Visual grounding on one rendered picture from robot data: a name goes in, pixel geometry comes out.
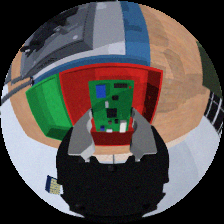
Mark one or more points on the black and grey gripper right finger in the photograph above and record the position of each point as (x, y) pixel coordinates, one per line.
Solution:
(147, 145)

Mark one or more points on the red bin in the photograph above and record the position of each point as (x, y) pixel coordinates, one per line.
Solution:
(75, 90)

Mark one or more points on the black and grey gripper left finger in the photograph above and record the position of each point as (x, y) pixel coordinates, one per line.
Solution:
(76, 147)

